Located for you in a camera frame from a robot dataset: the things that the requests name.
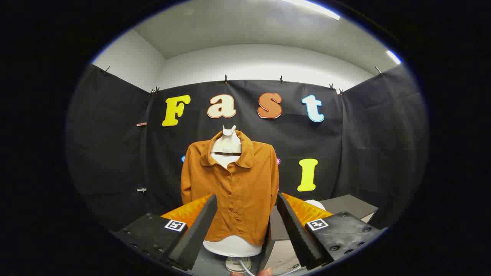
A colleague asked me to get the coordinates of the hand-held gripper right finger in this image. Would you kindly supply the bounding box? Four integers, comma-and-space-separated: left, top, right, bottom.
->
277, 192, 384, 271

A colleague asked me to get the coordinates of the white mannequin torso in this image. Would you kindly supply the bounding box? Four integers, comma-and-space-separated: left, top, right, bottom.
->
203, 125, 264, 273

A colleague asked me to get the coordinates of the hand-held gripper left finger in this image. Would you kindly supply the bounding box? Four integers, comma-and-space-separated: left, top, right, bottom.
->
113, 194, 218, 271

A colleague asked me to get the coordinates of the grey cabinet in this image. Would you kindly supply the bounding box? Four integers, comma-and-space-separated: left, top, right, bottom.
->
264, 194, 379, 275

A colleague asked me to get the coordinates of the brown button-up shirt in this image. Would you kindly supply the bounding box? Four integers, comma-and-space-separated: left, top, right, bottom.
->
181, 130, 279, 246

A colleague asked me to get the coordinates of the long ceiling light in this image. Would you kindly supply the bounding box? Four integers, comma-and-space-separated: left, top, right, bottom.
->
283, 0, 341, 21

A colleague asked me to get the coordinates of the black backdrop cloth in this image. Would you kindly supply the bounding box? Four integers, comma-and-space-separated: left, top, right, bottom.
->
66, 63, 428, 232

